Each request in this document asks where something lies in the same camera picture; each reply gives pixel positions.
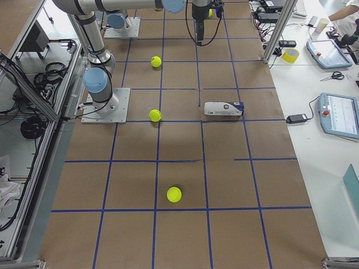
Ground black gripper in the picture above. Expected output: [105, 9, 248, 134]
[192, 0, 210, 45]

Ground white blue tennis ball can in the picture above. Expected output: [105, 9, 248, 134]
[204, 101, 245, 116]

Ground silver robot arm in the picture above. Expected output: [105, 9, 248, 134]
[106, 9, 132, 33]
[53, 1, 188, 120]

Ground tennis ball between arm bases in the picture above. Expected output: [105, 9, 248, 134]
[150, 55, 162, 68]

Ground yellow tape roll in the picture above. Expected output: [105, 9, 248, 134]
[282, 48, 300, 63]

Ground paper cup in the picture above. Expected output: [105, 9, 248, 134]
[315, 18, 329, 34]

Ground far blue teach pendant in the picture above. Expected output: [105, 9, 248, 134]
[306, 39, 352, 69]

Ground blue teach pendant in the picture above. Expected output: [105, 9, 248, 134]
[318, 92, 358, 140]
[306, 39, 352, 69]

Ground black power adapter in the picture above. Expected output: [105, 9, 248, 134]
[286, 113, 308, 124]

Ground near blue teach pendant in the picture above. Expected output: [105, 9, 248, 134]
[318, 92, 358, 140]

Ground crumpled white cloth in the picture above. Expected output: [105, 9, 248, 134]
[0, 155, 21, 214]

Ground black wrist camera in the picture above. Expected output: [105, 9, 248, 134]
[211, 0, 224, 18]

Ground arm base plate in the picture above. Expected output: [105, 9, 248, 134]
[81, 88, 131, 124]
[104, 17, 141, 39]

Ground aluminium frame post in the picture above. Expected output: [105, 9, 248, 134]
[263, 0, 297, 64]

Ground black handled scissors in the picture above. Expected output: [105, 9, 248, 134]
[320, 71, 344, 81]

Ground tennis ball nearest camera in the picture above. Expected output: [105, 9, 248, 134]
[166, 186, 182, 203]

